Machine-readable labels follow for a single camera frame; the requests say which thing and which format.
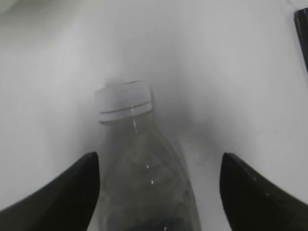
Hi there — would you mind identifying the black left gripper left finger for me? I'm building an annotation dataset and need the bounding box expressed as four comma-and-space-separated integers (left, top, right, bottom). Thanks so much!
0, 152, 100, 231

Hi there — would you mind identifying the black marker pen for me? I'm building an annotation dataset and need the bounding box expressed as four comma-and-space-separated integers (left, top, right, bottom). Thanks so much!
294, 7, 308, 69

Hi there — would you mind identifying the clear water bottle green label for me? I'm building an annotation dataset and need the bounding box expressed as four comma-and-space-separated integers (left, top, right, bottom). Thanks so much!
95, 81, 201, 231

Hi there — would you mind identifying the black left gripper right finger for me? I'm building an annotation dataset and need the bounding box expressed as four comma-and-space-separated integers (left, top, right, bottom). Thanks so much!
219, 153, 308, 231

